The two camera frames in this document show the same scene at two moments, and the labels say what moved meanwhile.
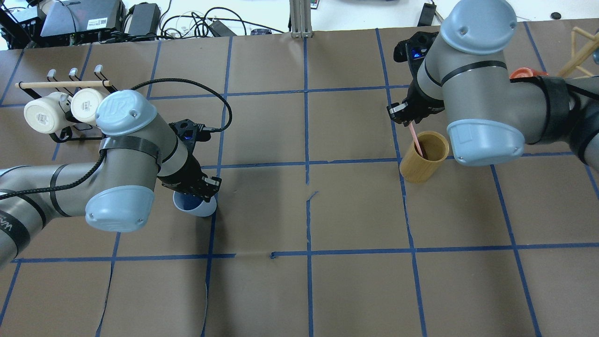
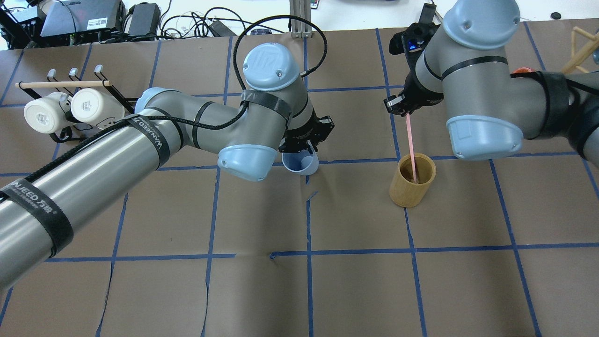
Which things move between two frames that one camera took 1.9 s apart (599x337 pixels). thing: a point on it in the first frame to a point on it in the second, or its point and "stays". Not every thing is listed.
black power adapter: x=145 y=20 stays
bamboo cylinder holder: x=435 y=148 to x=404 y=192
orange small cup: x=522 y=72 stays
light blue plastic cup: x=194 y=205 to x=303 y=163
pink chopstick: x=416 y=139 to x=408 y=116
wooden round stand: x=577 y=60 stays
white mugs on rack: x=84 y=104 stays
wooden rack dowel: x=32 y=85 stays
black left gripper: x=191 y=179 to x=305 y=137
